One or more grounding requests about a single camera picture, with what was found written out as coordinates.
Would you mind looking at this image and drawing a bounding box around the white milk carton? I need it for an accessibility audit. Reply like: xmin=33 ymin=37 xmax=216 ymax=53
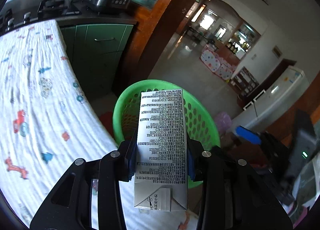
xmin=134 ymin=89 xmax=188 ymax=212

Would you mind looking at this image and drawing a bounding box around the green kitchen cabinet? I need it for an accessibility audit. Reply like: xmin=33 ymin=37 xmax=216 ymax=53
xmin=61 ymin=23 xmax=133 ymax=100

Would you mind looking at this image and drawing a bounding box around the green plastic basket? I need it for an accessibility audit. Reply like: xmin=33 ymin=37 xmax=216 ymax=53
xmin=113 ymin=80 xmax=220 ymax=188

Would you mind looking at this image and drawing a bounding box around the pink plastic bag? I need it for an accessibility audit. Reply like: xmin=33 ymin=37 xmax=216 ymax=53
xmin=214 ymin=112 xmax=232 ymax=135

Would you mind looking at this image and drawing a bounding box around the wooden shelf rack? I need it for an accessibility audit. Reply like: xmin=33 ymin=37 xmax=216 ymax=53
xmin=229 ymin=67 xmax=259 ymax=99

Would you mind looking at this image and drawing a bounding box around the white refrigerator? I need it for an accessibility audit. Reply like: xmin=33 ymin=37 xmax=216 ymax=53
xmin=228 ymin=66 xmax=310 ymax=134

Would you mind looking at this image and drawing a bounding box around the polka dot play tent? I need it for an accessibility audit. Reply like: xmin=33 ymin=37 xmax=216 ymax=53
xmin=200 ymin=48 xmax=236 ymax=81

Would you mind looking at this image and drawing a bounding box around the printed white tablecloth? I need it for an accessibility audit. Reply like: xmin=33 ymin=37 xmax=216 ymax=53
xmin=0 ymin=19 xmax=201 ymax=230

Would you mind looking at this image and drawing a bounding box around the black gas stove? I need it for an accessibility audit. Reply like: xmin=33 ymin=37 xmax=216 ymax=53
xmin=1 ymin=0 xmax=82 ymax=34

